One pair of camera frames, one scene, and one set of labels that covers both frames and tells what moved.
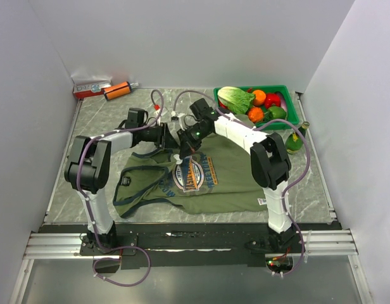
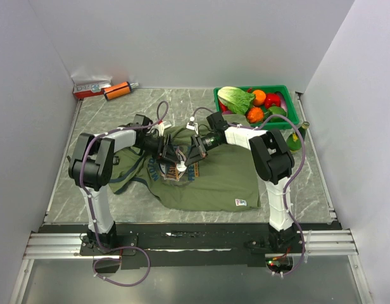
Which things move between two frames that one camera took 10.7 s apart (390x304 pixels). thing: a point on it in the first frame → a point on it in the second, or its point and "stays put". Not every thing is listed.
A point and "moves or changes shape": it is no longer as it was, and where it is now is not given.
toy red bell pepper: (271, 98) stays put
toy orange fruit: (260, 97) stays put
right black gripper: (187, 144) → (194, 156)
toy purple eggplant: (283, 102) stays put
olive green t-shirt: (216, 176) moves or changes shape
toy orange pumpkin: (256, 114) stays put
